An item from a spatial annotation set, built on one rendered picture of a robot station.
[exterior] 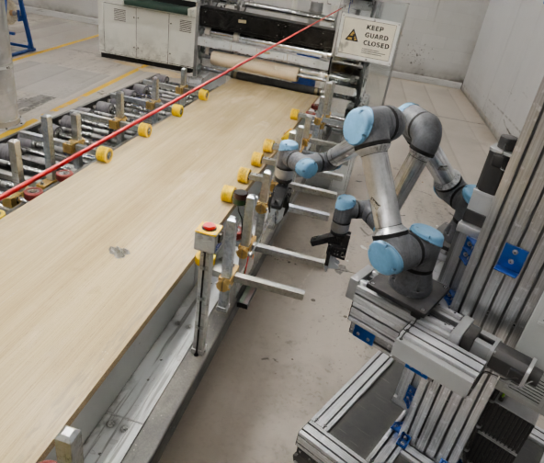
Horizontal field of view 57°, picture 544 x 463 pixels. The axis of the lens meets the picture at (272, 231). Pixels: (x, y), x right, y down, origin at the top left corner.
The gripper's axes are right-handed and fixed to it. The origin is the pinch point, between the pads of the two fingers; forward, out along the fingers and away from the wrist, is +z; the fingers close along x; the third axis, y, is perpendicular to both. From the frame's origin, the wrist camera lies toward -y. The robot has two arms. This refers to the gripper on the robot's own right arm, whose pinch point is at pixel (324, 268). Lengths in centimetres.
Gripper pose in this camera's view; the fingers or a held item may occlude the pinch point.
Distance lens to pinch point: 218.1
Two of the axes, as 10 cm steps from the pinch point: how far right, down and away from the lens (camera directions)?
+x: 2.5, -4.6, 8.5
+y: 9.6, 2.4, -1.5
